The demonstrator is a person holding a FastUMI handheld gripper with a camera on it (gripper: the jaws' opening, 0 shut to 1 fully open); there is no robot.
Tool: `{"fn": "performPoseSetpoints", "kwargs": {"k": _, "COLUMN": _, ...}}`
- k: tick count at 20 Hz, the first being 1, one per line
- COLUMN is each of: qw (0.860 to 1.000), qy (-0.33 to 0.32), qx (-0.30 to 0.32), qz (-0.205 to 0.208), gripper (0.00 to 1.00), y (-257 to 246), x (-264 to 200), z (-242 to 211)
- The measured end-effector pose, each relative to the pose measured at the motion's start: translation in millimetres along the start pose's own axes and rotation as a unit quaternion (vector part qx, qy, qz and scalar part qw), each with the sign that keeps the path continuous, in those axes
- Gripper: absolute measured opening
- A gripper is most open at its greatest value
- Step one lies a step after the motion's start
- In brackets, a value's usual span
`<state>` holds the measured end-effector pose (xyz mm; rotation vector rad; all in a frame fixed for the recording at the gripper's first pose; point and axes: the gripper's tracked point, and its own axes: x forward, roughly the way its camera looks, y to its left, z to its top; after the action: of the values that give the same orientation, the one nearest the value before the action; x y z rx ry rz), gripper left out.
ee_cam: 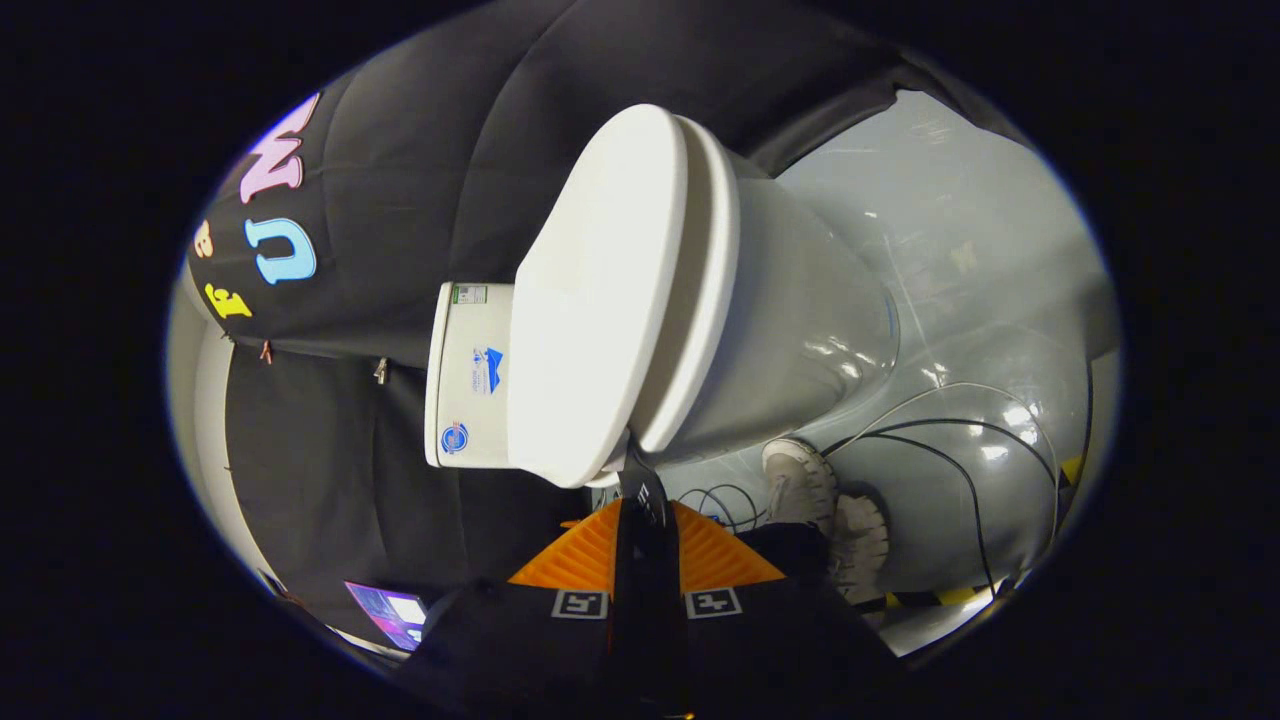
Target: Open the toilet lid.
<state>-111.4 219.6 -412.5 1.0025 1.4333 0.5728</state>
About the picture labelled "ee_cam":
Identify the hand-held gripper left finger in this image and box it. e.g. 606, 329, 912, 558
395, 488, 649, 720

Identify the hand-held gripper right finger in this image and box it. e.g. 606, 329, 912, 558
648, 488, 903, 720

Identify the black round lid handle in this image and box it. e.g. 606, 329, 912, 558
618, 440, 669, 506

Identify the white toilet seat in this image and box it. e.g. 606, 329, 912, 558
632, 115, 743, 456

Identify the white ceramic toilet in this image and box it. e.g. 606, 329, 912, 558
425, 115, 901, 491

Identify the person's dark trouser leg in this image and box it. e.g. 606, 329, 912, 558
738, 520, 833, 583

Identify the person's beige shoe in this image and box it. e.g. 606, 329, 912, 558
828, 492, 892, 604
761, 437, 838, 533

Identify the computer monitor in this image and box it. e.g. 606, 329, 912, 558
344, 581, 430, 654

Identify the black backdrop cloth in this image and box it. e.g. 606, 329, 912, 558
185, 0, 1001, 641

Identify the thin black cable tangle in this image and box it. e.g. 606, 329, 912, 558
678, 483, 766, 533

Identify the black floor cable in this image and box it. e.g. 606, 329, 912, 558
858, 434, 998, 593
822, 416, 1063, 496

